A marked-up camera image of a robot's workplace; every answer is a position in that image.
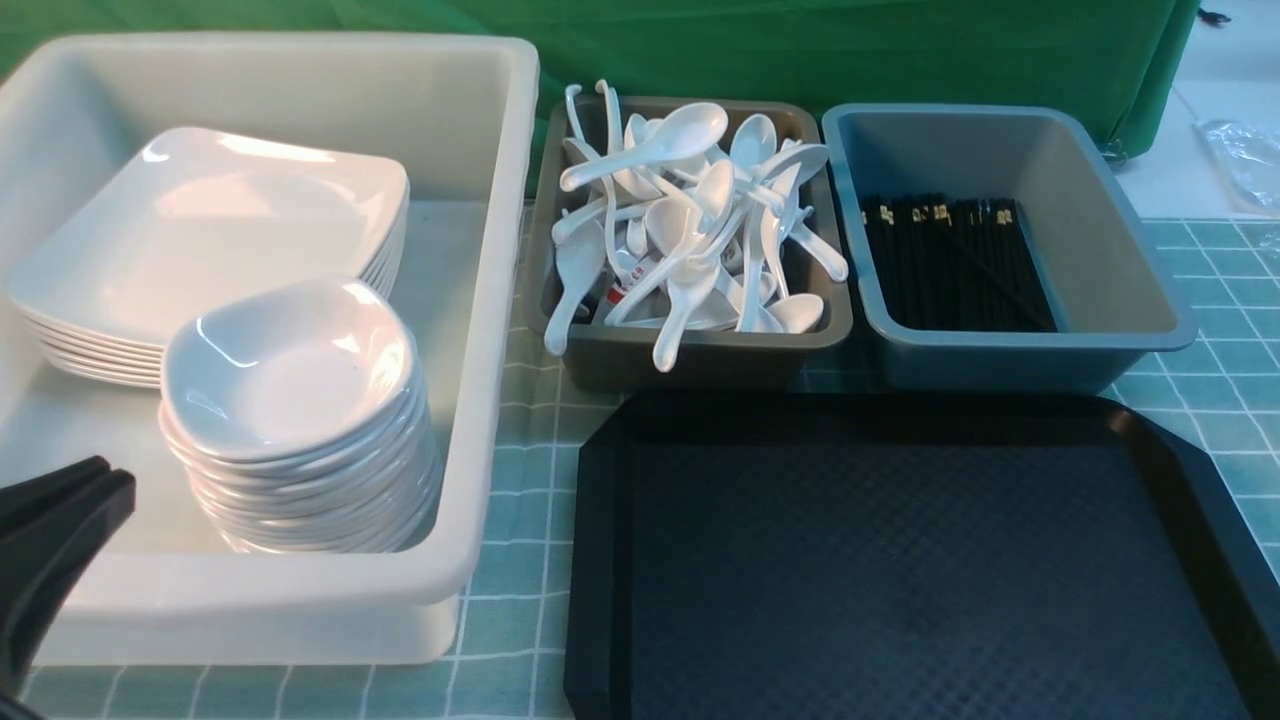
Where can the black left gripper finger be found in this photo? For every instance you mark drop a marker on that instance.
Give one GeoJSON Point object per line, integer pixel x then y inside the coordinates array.
{"type": "Point", "coordinates": [42, 560]}

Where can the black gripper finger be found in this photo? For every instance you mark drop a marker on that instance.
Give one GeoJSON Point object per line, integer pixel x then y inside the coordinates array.
{"type": "Point", "coordinates": [36, 497]}

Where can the stack of white bowls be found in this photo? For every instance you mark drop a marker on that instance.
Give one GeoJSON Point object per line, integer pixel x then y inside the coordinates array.
{"type": "Point", "coordinates": [301, 419]}

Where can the stack of white square plates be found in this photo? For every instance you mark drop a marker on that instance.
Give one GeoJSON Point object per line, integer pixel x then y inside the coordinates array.
{"type": "Point", "coordinates": [199, 219]}

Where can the grey-brown spoon bin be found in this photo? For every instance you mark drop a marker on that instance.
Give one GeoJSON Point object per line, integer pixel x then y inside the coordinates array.
{"type": "Point", "coordinates": [607, 359]}

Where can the large white plastic tub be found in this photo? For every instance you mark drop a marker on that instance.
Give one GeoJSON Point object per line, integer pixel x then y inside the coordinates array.
{"type": "Point", "coordinates": [457, 112]}

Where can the pile of white spoons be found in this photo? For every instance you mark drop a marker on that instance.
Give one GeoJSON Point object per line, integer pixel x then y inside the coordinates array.
{"type": "Point", "coordinates": [684, 227]}

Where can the black serving tray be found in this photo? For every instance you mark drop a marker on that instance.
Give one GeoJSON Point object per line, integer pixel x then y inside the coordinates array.
{"type": "Point", "coordinates": [756, 555]}

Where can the bundle of black chopsticks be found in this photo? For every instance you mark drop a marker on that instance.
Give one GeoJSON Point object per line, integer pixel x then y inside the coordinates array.
{"type": "Point", "coordinates": [955, 264]}

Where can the blue-grey chopstick bin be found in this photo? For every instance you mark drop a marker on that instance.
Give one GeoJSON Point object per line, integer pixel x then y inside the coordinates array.
{"type": "Point", "coordinates": [1113, 300]}

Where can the green backdrop cloth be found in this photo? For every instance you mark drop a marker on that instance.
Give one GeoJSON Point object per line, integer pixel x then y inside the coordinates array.
{"type": "Point", "coordinates": [1108, 64]}

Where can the green checkered tablecloth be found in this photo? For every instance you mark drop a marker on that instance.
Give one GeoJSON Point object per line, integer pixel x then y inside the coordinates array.
{"type": "Point", "coordinates": [506, 661]}

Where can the clear plastic bag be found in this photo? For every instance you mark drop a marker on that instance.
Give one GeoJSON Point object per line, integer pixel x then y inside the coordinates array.
{"type": "Point", "coordinates": [1246, 156]}

